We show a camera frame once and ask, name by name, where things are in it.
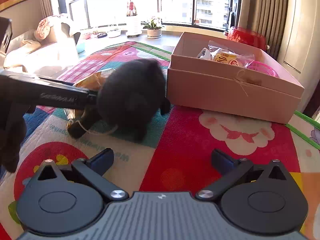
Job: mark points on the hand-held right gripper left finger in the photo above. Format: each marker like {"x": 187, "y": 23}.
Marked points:
{"x": 102, "y": 160}

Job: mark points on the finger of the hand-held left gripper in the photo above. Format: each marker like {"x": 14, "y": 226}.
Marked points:
{"x": 92, "y": 98}

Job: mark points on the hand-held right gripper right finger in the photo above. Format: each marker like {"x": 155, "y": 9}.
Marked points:
{"x": 222, "y": 161}

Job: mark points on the black plush toy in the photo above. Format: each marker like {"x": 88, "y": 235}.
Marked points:
{"x": 130, "y": 97}

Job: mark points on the pink cardboard box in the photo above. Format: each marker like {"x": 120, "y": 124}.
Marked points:
{"x": 225, "y": 95}

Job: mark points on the pink plastic basket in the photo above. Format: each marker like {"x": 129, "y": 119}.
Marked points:
{"x": 262, "y": 68}

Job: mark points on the clear yellow-label snack packet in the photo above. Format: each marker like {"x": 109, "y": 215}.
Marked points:
{"x": 230, "y": 56}

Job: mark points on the person's left hand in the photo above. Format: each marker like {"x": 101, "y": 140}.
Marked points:
{"x": 12, "y": 135}

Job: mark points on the clear bread bag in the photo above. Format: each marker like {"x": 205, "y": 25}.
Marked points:
{"x": 92, "y": 80}

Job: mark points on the beige sofa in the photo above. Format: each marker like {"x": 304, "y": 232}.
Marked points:
{"x": 45, "y": 55}

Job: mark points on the beige cushion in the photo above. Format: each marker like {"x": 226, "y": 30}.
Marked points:
{"x": 30, "y": 45}

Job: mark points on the teal bin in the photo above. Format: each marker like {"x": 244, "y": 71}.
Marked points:
{"x": 80, "y": 47}

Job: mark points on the pink flower pot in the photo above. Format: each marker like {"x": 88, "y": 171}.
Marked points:
{"x": 86, "y": 35}

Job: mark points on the dark dish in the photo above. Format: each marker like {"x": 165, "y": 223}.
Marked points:
{"x": 102, "y": 35}

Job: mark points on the floral cushion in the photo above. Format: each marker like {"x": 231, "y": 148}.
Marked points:
{"x": 47, "y": 27}

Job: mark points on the white planter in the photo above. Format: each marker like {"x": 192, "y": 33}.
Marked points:
{"x": 113, "y": 33}

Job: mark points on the white plant stand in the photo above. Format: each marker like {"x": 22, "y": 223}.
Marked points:
{"x": 133, "y": 26}

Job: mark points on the potted orchid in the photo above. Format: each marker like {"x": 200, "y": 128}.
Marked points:
{"x": 153, "y": 27}

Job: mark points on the black framed window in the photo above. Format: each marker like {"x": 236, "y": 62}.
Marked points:
{"x": 175, "y": 3}

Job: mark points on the red glass bowl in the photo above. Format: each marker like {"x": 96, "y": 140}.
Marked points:
{"x": 246, "y": 37}

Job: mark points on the dark device by window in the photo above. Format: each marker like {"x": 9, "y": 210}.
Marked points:
{"x": 235, "y": 12}

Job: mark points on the white standing air conditioner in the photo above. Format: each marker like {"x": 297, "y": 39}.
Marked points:
{"x": 300, "y": 25}

